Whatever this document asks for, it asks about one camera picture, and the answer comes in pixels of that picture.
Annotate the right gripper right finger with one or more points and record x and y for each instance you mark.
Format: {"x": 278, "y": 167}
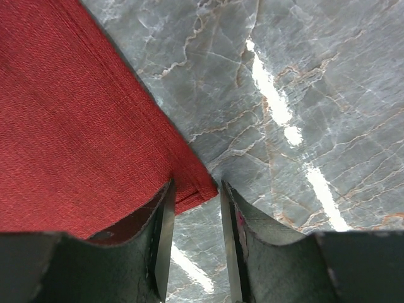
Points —
{"x": 270, "y": 262}

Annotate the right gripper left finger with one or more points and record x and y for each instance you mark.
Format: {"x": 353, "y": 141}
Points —
{"x": 128, "y": 261}

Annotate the dark red cloth napkin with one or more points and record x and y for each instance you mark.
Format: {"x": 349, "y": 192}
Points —
{"x": 82, "y": 142}

